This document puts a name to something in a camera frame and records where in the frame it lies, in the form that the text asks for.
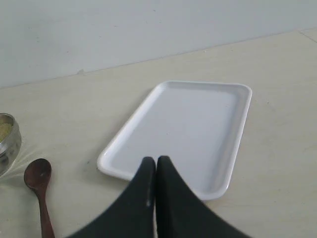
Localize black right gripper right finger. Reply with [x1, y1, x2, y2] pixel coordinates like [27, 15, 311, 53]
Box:
[156, 156, 248, 238]

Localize dark red wooden spoon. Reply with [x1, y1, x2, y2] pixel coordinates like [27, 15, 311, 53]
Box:
[24, 158, 55, 238]

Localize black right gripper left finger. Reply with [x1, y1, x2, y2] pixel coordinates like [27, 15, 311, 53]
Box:
[70, 157, 156, 238]

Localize yellow millet grains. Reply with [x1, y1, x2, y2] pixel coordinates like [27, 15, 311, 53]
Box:
[0, 119, 13, 142]

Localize white rectangular plastic tray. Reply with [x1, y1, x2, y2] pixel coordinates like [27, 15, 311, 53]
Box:
[97, 81, 252, 201]

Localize steel bowl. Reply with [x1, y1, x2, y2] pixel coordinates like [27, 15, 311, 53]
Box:
[0, 113, 22, 176]

